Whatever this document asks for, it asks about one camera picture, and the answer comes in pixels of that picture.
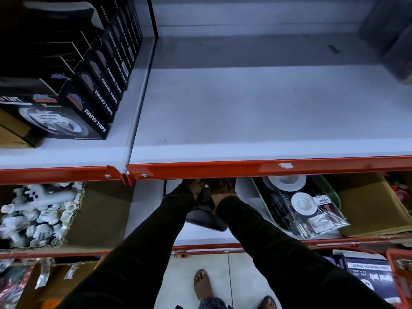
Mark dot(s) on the plain brown cardboard box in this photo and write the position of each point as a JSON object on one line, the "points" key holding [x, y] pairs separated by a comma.
{"points": [[14, 130]]}

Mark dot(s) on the low white shelf board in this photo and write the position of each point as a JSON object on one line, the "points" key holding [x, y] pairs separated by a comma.
{"points": [[151, 205]]}

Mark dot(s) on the person's left fingers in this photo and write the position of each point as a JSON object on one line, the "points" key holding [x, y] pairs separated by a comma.
{"points": [[198, 183]]}

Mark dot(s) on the red packaged items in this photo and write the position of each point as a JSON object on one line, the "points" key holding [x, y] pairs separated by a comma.
{"points": [[399, 189]]}

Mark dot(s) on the black shelf upright post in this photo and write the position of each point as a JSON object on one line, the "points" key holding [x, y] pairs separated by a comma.
{"points": [[153, 16]]}

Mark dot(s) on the short orange shelf beam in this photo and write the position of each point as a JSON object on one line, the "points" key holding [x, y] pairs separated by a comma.
{"points": [[64, 174]]}

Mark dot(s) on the person's right fingers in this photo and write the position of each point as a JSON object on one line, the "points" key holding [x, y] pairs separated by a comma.
{"points": [[219, 185]]}

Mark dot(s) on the person's foot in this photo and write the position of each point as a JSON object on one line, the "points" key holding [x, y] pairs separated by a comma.
{"points": [[202, 284], [267, 303]]}

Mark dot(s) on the cardboard box with plastic tags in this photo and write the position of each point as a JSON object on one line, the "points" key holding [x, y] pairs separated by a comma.
{"points": [[61, 283]]}

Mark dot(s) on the green plastic tray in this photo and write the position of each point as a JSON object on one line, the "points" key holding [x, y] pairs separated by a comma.
{"points": [[273, 205]]}

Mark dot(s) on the large open cardboard box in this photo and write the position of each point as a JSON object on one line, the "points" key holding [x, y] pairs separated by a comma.
{"points": [[370, 205]]}

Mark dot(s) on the wide white shelf board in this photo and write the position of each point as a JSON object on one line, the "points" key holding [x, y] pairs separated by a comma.
{"points": [[257, 109]]}

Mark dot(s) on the red and white packets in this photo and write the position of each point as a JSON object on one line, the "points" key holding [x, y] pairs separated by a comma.
{"points": [[13, 286]]}

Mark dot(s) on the cardboard box of pipe fittings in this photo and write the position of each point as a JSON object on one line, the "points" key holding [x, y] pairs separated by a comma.
{"points": [[99, 215]]}

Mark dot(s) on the black round perforated strainer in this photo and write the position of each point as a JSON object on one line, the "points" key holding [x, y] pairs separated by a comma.
{"points": [[205, 193]]}

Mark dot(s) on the row of black tape boxes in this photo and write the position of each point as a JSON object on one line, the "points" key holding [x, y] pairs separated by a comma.
{"points": [[80, 77]]}

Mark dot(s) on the person's left forearm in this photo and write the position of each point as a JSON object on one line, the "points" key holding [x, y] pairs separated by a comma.
{"points": [[144, 254]]}

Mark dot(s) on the person's right foot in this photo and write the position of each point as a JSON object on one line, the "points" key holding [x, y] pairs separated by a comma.
{"points": [[267, 303]]}

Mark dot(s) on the person's right forearm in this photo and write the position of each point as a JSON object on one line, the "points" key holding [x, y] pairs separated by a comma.
{"points": [[276, 254]]}

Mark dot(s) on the red plastic basket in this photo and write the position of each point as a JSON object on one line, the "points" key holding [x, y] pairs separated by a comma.
{"points": [[400, 273]]}

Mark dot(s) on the person's right hand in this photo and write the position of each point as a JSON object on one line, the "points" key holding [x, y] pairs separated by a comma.
{"points": [[226, 191]]}

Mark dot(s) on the person's left foot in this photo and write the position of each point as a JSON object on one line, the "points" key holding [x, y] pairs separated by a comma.
{"points": [[202, 284]]}

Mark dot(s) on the white round sink strainer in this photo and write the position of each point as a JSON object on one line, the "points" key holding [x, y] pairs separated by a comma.
{"points": [[285, 181]]}

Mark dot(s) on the long orange shelf beam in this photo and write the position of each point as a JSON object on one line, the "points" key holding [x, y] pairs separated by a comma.
{"points": [[257, 168]]}

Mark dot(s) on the person's left hand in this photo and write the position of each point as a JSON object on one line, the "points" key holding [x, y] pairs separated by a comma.
{"points": [[192, 188]]}

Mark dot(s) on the narrow white shelf board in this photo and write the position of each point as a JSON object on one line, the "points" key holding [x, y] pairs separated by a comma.
{"points": [[96, 151]]}

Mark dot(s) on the pile of white pipe fittings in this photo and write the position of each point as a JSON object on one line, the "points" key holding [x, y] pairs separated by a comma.
{"points": [[41, 215]]}

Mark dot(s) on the clear packet with white strainer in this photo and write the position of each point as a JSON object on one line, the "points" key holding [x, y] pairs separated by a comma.
{"points": [[313, 210]]}

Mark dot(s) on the dark grey flat packet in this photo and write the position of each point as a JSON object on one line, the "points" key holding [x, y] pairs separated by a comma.
{"points": [[206, 219]]}

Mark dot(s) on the dark blue printed box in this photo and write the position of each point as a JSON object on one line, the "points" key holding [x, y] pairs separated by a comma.
{"points": [[370, 273]]}

